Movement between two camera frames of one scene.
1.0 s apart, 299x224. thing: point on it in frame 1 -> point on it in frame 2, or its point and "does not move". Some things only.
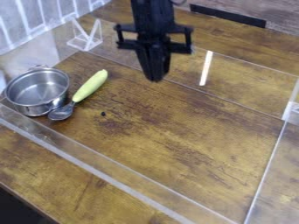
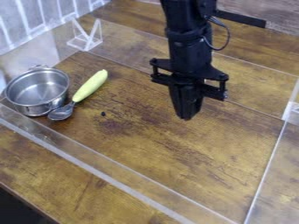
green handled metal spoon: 63,113 does not move
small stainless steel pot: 36,90 does not move
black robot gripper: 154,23 -> 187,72
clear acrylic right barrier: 275,206 does not move
